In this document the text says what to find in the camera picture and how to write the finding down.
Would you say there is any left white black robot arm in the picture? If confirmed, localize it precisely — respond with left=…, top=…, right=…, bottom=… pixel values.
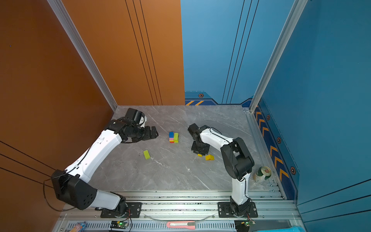
left=50, top=118, right=158, bottom=218

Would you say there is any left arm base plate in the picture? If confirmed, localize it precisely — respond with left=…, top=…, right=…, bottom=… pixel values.
left=100, top=202, right=143, bottom=218

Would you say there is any colourful snack wrapper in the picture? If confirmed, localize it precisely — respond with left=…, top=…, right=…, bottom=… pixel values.
left=70, top=222, right=87, bottom=232

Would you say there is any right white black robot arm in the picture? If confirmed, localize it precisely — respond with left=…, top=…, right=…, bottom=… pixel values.
left=188, top=124, right=258, bottom=218

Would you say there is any yellow wedge block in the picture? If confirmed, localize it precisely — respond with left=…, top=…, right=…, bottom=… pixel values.
left=205, top=155, right=214, bottom=161

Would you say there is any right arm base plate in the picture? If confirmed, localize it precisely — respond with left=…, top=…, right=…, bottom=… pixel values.
left=217, top=202, right=259, bottom=218

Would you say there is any green block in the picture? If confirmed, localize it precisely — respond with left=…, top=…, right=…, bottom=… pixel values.
left=144, top=150, right=151, bottom=160
left=174, top=132, right=179, bottom=143

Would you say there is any pink utility knife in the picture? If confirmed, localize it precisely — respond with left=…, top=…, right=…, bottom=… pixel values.
left=166, top=221, right=196, bottom=230

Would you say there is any right small circuit board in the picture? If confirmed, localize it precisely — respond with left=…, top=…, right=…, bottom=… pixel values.
left=241, top=220, right=256, bottom=227

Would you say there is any green circuit board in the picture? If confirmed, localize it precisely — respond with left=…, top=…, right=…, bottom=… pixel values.
left=110, top=220, right=129, bottom=231

